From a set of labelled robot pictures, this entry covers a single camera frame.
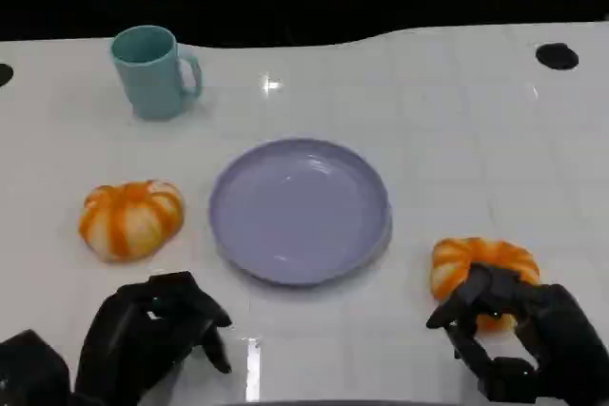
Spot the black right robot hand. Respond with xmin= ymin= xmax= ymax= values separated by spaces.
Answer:
xmin=425 ymin=261 xmax=609 ymax=405

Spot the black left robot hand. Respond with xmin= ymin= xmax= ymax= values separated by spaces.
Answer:
xmin=73 ymin=270 xmax=234 ymax=406

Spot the orange and white toy bread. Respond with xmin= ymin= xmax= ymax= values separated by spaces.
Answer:
xmin=77 ymin=179 xmax=186 ymax=263
xmin=430 ymin=236 xmax=541 ymax=334

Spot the lilac plate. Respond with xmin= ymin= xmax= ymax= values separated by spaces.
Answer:
xmin=208 ymin=138 xmax=394 ymax=287

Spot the pale green mug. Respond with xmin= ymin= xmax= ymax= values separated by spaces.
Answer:
xmin=110 ymin=24 xmax=205 ymax=122

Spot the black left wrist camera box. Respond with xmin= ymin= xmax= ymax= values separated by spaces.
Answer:
xmin=0 ymin=328 xmax=71 ymax=406

